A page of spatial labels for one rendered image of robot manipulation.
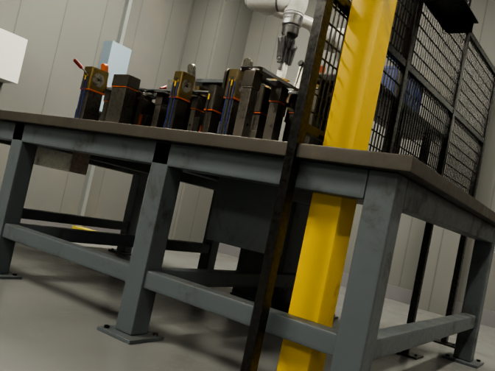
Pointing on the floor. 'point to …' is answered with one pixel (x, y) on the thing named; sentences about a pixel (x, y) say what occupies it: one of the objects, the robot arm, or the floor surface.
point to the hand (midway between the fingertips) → (281, 71)
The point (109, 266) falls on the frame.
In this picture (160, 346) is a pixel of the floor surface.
